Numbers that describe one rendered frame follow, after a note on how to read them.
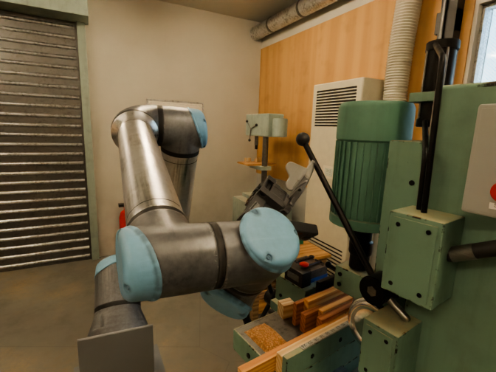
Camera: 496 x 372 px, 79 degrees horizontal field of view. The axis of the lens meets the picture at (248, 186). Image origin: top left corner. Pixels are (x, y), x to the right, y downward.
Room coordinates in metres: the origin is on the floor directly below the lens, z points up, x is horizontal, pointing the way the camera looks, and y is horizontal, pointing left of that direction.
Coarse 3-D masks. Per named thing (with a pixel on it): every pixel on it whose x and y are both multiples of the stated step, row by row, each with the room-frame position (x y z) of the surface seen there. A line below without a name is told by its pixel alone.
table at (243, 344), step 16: (272, 304) 0.92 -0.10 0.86; (256, 320) 0.77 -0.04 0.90; (272, 320) 0.78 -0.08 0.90; (288, 320) 0.78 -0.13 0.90; (240, 336) 0.71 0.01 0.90; (288, 336) 0.71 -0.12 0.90; (240, 352) 0.70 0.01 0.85; (256, 352) 0.65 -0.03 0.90; (336, 352) 0.66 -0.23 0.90; (352, 352) 0.70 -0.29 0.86; (320, 368) 0.63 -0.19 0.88; (336, 368) 0.67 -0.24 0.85
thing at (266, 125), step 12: (252, 120) 3.19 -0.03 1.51; (264, 120) 2.98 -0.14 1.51; (276, 120) 2.85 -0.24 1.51; (252, 132) 3.18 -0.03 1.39; (264, 132) 2.97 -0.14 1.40; (276, 132) 2.84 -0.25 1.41; (264, 144) 3.09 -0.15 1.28; (264, 156) 3.09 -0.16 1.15; (264, 168) 3.08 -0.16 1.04; (264, 180) 3.09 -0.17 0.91; (240, 204) 3.06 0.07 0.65; (288, 216) 3.04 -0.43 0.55
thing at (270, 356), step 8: (336, 320) 0.73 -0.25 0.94; (320, 328) 0.69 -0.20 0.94; (304, 336) 0.66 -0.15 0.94; (288, 344) 0.63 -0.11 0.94; (272, 352) 0.60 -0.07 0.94; (256, 360) 0.58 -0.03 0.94; (264, 360) 0.58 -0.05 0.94; (272, 360) 0.59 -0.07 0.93; (240, 368) 0.55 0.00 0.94; (248, 368) 0.55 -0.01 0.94; (256, 368) 0.56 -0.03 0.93; (264, 368) 0.57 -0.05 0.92; (272, 368) 0.59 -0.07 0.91
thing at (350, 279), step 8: (344, 264) 0.79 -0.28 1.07; (336, 272) 0.79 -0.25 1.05; (344, 272) 0.77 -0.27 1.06; (352, 272) 0.75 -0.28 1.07; (360, 272) 0.75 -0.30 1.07; (336, 280) 0.79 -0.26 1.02; (344, 280) 0.77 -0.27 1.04; (352, 280) 0.75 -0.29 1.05; (336, 288) 0.79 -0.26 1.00; (344, 288) 0.76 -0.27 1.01; (352, 288) 0.74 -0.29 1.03; (352, 296) 0.74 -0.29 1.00; (360, 296) 0.72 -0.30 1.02
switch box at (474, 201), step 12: (480, 108) 0.45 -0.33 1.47; (492, 108) 0.44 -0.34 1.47; (480, 120) 0.45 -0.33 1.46; (492, 120) 0.44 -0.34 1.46; (480, 132) 0.45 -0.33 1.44; (492, 132) 0.43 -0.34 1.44; (480, 144) 0.44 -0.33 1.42; (492, 144) 0.43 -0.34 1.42; (480, 156) 0.44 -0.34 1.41; (492, 156) 0.43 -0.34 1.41; (468, 168) 0.45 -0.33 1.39; (480, 168) 0.44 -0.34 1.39; (492, 168) 0.43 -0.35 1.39; (468, 180) 0.45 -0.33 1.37; (480, 180) 0.44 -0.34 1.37; (492, 180) 0.43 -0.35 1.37; (468, 192) 0.45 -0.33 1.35; (480, 192) 0.44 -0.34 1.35; (468, 204) 0.45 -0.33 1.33; (480, 204) 0.43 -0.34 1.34; (492, 216) 0.42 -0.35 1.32
